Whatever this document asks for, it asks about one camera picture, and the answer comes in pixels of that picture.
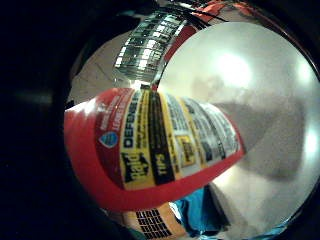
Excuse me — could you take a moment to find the red cloth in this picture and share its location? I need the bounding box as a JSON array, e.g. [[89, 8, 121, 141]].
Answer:
[[194, 0, 258, 22]]

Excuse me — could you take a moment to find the blue plastic bag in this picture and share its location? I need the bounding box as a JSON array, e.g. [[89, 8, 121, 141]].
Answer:
[[169, 185, 232, 238]]

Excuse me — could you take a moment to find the red spray can yellow label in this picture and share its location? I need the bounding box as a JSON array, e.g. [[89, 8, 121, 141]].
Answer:
[[63, 85, 247, 212]]

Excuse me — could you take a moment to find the black cable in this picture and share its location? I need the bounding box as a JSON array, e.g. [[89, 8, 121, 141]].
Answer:
[[168, 4, 231, 29]]

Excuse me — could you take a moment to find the orange box with black grid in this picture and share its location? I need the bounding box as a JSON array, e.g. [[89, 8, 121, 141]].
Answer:
[[122, 203, 188, 240]]

